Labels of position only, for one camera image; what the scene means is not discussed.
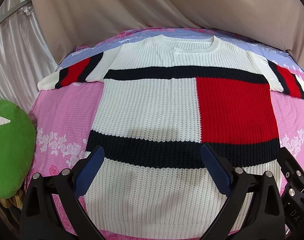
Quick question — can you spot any white red black knit sweater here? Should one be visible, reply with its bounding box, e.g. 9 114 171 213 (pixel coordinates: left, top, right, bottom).
38 35 304 239

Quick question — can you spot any pink floral quilt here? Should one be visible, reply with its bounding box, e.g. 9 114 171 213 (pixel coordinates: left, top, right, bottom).
31 29 304 239

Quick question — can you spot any green plush pillow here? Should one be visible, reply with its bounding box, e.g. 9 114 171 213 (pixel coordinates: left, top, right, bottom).
0 99 36 199

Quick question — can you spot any white satin curtain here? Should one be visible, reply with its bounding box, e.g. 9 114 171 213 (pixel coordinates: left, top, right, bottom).
0 0 57 112

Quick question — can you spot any beige bed sheet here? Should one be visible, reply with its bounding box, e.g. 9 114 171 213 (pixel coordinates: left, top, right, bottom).
32 0 304 68

